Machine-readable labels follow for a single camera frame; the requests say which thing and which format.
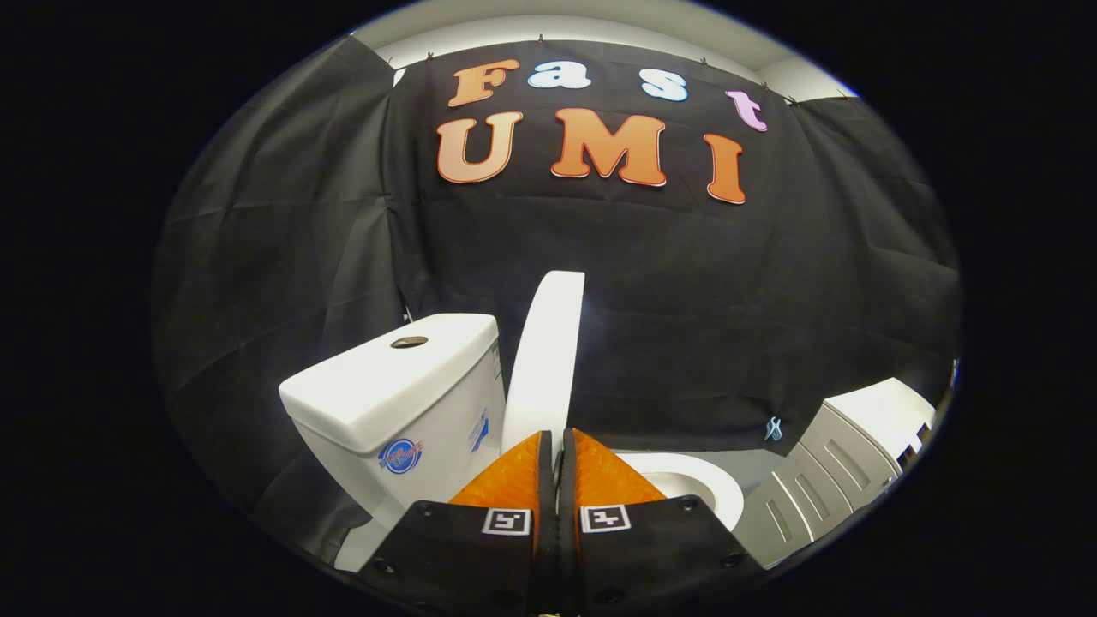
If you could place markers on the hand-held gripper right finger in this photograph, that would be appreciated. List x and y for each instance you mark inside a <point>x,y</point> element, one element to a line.
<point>643,557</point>

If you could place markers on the small pale blue clip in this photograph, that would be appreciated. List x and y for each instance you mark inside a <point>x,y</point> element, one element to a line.
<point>774,428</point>

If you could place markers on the white panelled cabinet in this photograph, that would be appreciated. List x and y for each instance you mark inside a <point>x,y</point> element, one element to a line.
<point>823,467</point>

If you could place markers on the white toilet seat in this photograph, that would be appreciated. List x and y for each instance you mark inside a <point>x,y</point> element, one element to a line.
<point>716,493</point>

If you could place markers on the white toilet tank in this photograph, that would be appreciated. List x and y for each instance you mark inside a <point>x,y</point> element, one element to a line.
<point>403,394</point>

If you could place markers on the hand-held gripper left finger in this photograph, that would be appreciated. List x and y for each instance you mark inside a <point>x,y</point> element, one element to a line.
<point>480,557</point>

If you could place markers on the white toilet lid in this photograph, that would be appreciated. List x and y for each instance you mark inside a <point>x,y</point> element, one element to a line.
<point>548,360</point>

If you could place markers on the black backdrop cloth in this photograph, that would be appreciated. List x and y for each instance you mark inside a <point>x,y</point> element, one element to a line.
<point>686,300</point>

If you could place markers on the chrome flush button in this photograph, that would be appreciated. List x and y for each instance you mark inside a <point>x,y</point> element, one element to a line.
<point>410,342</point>

